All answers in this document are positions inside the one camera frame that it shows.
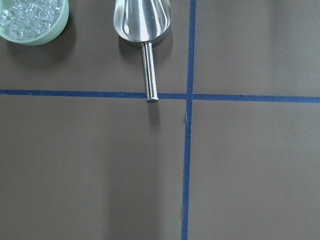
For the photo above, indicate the metal ice scoop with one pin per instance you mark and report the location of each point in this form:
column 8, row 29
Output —
column 144, row 24

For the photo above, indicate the green bowl with ice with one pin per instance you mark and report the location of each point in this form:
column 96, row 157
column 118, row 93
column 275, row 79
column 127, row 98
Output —
column 32, row 22

